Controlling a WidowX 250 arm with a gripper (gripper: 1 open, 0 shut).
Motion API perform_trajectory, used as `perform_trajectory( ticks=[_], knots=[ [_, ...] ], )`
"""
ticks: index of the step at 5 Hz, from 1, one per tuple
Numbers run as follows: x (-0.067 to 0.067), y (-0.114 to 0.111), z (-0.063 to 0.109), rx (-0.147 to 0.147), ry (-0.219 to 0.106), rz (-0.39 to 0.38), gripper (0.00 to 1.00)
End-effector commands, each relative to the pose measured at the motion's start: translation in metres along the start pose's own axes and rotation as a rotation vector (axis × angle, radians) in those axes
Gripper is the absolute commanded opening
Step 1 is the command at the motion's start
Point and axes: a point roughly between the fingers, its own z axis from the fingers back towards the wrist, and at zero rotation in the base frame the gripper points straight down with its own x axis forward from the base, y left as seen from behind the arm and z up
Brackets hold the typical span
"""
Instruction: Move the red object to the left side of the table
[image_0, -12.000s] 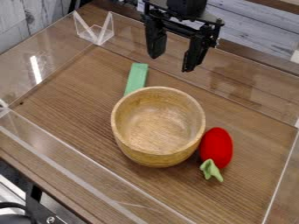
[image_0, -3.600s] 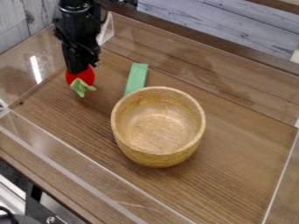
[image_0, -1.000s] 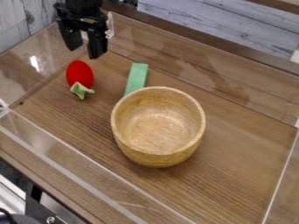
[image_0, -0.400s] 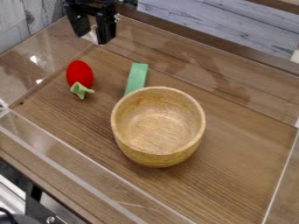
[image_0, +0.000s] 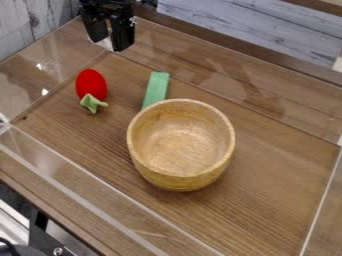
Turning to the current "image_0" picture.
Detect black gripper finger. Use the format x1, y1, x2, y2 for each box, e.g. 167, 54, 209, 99
110, 8, 137, 52
79, 5, 109, 43

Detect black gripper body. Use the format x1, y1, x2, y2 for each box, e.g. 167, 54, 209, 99
79, 0, 135, 17

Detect red plush fruit green stem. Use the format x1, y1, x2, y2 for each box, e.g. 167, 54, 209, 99
75, 69, 109, 114

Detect green rectangular block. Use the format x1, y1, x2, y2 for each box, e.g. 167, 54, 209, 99
142, 72, 170, 108

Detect wooden bowl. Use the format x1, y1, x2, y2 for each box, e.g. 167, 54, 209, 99
127, 99, 237, 192

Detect clear acrylic tray walls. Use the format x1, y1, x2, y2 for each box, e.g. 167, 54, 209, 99
0, 20, 342, 256

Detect black metal table bracket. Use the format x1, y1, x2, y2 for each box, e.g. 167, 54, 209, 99
28, 211, 91, 256

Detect black cable bottom left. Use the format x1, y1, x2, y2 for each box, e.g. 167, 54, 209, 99
0, 238, 19, 256

